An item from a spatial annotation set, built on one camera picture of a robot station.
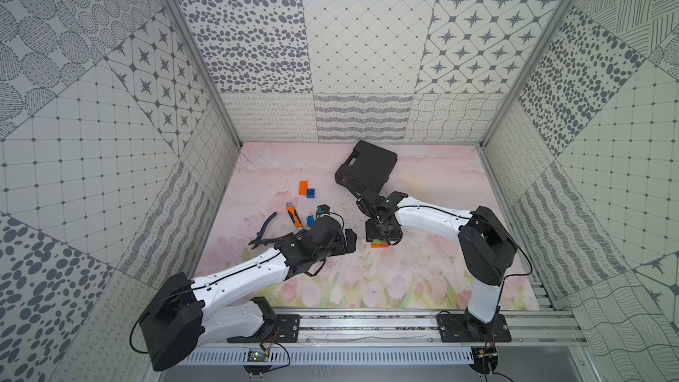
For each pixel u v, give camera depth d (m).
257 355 0.72
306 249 0.61
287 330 0.73
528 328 0.77
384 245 0.90
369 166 1.11
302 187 1.05
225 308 0.46
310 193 1.04
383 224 0.65
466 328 0.66
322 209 0.74
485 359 0.75
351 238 0.75
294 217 0.96
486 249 0.48
